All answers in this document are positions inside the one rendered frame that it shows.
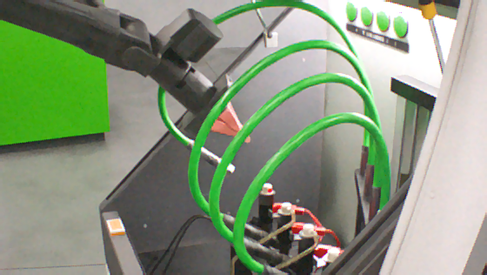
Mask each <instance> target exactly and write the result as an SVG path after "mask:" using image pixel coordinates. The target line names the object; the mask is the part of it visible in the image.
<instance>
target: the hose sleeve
mask: <svg viewBox="0 0 487 275"><path fill-rule="evenodd" d="M193 144H194V141H193V140H191V141H190V142H189V143H188V145H187V146H186V148H188V149H189V150H191V151H192V147H193ZM200 158H201V159H203V160H204V161H206V162H208V163H210V164H211V165H213V166H215V167H216V168H217V166H218V164H219V162H220V160H221V159H220V158H218V157H216V156H215V155H213V154H212V153H210V151H207V150H206V149H204V148H202V150H201V154H200Z"/></svg>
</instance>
